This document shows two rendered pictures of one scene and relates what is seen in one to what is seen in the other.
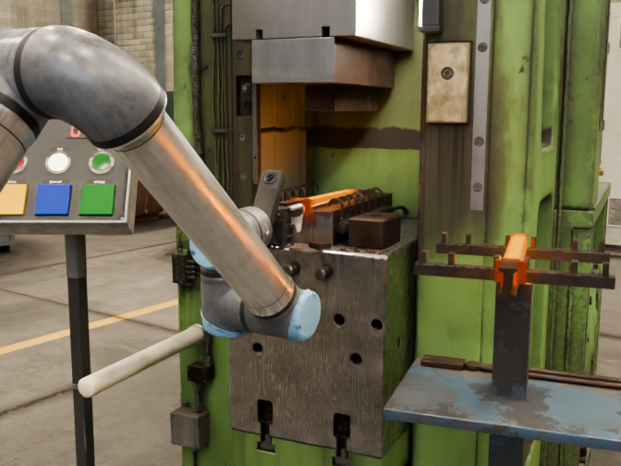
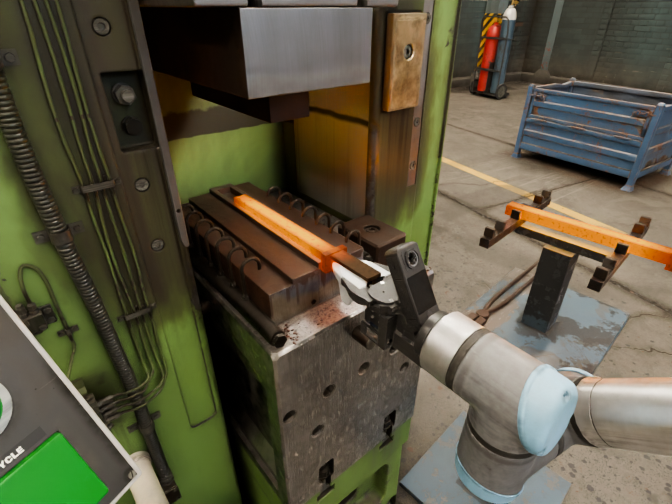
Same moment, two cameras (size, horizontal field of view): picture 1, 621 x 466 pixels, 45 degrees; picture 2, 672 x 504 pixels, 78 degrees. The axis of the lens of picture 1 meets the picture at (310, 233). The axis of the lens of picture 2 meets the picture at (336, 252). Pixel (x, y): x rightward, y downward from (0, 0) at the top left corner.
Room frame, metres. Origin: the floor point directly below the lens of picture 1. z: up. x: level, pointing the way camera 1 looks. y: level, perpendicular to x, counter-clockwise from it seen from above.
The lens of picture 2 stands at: (1.40, 0.55, 1.37)
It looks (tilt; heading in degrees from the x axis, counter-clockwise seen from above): 31 degrees down; 296
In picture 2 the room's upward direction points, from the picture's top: straight up
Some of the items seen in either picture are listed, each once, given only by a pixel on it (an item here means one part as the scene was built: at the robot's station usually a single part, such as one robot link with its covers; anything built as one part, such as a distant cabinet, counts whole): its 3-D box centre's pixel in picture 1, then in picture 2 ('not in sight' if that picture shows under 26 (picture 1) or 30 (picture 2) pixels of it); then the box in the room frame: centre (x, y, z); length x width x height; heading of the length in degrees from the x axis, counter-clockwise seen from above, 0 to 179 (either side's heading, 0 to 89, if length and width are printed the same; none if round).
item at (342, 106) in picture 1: (344, 98); (242, 87); (1.90, -0.08, 1.24); 0.30 x 0.07 x 0.06; 156
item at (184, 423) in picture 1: (190, 426); not in sight; (1.94, 0.32, 0.36); 0.09 x 0.07 x 0.12; 66
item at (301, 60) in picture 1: (328, 66); (235, 41); (1.87, -0.04, 1.32); 0.42 x 0.20 x 0.10; 156
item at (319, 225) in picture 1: (327, 213); (257, 237); (1.87, -0.04, 0.96); 0.42 x 0.20 x 0.09; 156
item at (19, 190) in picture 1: (9, 200); not in sight; (1.71, 0.69, 1.01); 0.07 x 0.05 x 0.07; 91
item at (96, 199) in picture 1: (97, 200); (42, 498); (1.71, 0.49, 1.01); 0.07 x 0.05 x 0.07; 91
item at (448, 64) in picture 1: (447, 83); (403, 63); (1.67, -0.30, 1.27); 0.09 x 0.02 x 0.17; 66
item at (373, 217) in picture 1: (375, 229); (371, 242); (1.66, -0.15, 0.95); 0.12 x 0.08 x 0.06; 156
